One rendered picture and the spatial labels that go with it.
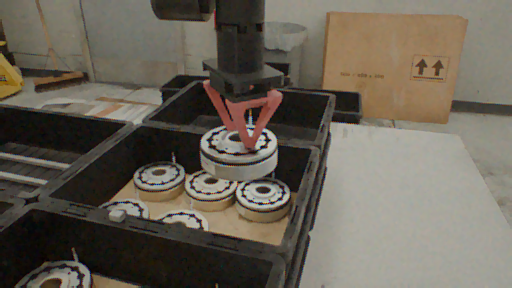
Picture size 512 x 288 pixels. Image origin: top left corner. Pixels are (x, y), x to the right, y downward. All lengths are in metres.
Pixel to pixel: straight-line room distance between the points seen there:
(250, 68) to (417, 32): 2.88
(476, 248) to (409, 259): 0.16
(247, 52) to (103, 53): 3.73
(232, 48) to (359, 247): 0.57
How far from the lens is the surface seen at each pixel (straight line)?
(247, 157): 0.47
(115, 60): 4.09
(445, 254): 0.92
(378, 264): 0.85
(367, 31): 3.24
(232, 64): 0.45
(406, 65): 3.29
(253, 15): 0.44
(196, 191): 0.73
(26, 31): 4.67
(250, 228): 0.69
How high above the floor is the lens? 1.28
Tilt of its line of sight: 28 degrees down
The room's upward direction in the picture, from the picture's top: straight up
